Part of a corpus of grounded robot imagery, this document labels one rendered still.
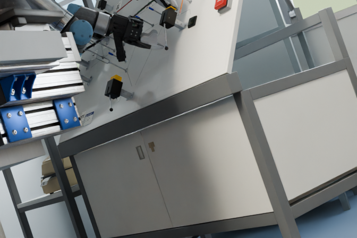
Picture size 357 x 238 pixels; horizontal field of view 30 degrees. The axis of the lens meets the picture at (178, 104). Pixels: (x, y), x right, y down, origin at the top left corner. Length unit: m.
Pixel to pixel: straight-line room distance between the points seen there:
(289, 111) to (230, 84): 0.26
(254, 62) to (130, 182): 2.18
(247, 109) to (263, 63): 2.57
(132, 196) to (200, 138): 0.54
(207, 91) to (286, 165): 0.35
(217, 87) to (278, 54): 2.54
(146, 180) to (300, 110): 0.70
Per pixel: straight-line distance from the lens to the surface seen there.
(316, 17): 2.59
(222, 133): 2.23
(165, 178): 2.53
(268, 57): 4.67
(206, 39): 2.29
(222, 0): 2.25
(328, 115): 2.40
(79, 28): 2.17
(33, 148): 1.86
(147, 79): 2.53
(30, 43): 1.55
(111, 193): 2.86
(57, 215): 5.38
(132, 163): 2.68
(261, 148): 2.13
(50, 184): 3.28
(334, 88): 2.47
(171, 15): 2.42
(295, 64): 3.94
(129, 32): 2.35
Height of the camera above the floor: 0.74
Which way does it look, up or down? 2 degrees up
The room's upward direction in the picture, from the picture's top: 19 degrees counter-clockwise
